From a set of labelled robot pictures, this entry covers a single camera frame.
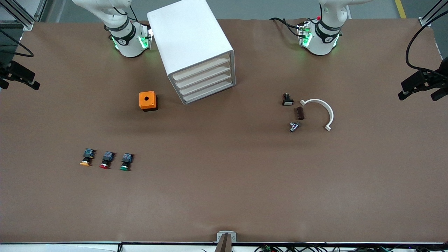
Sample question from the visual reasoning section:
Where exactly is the aluminium frame profile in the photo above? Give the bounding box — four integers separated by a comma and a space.
419, 0, 448, 27
0, 0, 35, 31

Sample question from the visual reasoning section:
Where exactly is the brown table mat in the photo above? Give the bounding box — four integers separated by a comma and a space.
0, 17, 448, 244

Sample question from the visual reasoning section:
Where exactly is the black right base cable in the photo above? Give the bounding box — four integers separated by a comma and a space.
111, 4, 139, 22

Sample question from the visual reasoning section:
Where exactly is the white table edge rail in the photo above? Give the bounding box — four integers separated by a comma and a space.
0, 241, 448, 252

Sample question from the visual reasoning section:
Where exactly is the yellow push button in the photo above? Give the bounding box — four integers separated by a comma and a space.
80, 148, 96, 167

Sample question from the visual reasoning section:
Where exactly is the white curved plastic bracket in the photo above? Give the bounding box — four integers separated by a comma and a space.
300, 99, 334, 132

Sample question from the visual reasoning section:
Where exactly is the black cable bundle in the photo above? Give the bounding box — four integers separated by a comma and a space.
201, 243, 448, 252

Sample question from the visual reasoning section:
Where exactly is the orange box with hole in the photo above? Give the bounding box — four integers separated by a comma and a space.
139, 91, 158, 112

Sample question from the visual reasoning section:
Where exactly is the red push button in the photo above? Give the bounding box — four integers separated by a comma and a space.
99, 151, 116, 170

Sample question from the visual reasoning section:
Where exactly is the green push button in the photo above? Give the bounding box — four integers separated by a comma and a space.
120, 153, 134, 172

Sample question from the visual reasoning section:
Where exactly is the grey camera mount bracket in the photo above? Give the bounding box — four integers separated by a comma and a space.
217, 231, 237, 252

